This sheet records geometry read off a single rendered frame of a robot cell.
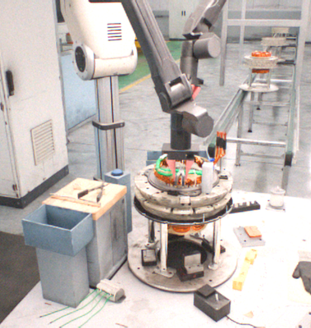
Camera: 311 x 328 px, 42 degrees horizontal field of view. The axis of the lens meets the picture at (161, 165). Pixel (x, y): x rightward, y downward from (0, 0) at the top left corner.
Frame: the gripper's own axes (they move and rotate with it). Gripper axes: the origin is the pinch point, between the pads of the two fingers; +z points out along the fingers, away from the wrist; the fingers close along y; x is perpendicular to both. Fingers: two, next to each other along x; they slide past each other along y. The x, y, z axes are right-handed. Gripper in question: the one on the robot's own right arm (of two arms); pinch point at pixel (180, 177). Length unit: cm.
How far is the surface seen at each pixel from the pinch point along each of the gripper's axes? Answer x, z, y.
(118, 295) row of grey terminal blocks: -5.7, 37.5, -18.1
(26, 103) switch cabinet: 211, 29, -133
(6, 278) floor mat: 98, 115, -112
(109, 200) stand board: 5.7, 10.9, -21.8
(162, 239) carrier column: 5.0, 23.7, -5.5
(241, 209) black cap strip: 53, 37, 25
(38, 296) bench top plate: -6, 39, -44
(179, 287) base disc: -0.8, 37.3, 0.1
